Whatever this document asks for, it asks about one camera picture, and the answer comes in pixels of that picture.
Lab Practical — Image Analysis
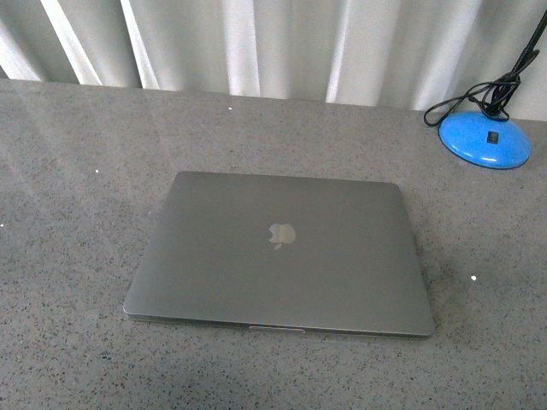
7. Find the blue desk lamp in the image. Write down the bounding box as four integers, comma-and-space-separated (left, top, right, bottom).
434, 16, 546, 169

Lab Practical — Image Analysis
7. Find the grey laptop computer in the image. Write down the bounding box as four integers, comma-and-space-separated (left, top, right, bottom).
123, 172, 435, 337

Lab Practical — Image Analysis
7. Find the black lamp power cable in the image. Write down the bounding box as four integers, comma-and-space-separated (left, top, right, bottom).
422, 46, 540, 127

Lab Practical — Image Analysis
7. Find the white curtain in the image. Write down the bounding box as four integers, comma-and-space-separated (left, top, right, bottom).
1, 1, 546, 110

